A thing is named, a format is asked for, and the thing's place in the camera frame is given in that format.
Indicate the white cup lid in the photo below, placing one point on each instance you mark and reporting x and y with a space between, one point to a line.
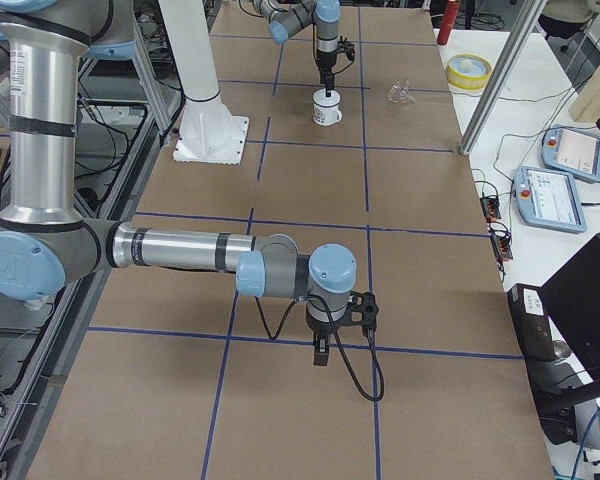
326 99

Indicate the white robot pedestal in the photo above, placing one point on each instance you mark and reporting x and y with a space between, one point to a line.
208 132

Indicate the aluminium frame post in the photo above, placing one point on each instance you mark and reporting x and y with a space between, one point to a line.
517 38

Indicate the red cylinder bottle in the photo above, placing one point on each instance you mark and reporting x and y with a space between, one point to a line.
448 21

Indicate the yellow tape roll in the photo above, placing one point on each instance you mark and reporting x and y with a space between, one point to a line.
468 71

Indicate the orange connector box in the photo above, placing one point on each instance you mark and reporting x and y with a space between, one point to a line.
501 240
490 203

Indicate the near teach pendant tablet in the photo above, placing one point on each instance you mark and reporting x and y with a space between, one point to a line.
548 199

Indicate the white enamel mug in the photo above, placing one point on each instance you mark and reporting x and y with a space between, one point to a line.
327 115

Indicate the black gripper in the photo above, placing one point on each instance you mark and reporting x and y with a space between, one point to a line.
320 331
326 62

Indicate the orange connector box near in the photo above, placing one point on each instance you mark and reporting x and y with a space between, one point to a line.
501 240

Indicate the orange connector box far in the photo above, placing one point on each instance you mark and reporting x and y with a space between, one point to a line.
490 203

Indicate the black monitor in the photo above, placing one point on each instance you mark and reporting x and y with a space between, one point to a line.
571 297

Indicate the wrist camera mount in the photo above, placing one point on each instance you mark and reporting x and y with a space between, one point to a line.
347 48
361 311

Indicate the teach pendant tablet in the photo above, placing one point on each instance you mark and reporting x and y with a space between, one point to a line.
548 199
572 150

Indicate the black computer box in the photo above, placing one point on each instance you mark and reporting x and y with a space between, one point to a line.
531 324

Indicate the far teach pendant tablet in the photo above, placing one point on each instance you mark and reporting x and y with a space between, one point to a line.
572 150

